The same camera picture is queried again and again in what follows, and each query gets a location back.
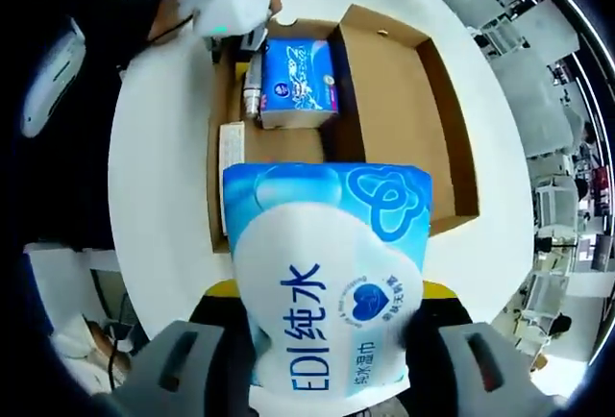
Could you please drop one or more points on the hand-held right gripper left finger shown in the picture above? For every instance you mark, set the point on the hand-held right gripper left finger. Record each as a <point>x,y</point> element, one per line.
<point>168,374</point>

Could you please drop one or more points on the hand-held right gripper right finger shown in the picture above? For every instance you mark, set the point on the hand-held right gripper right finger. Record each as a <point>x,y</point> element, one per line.
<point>480,374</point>

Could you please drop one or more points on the white spray bottle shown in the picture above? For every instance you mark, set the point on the white spray bottle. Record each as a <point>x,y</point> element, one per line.
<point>253,95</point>

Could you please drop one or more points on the blue tissue pack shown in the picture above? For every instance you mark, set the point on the blue tissue pack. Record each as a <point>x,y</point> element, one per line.
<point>298,76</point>

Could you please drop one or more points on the brown cardboard shoe box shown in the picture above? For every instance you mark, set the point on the brown cardboard shoe box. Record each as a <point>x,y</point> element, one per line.
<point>399,114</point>

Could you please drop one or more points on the blue white wet wipes pack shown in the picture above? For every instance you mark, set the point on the blue white wet wipes pack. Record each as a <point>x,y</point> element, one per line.
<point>307,225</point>

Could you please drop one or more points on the white chest device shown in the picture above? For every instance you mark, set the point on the white chest device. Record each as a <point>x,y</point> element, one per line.
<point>53,80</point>

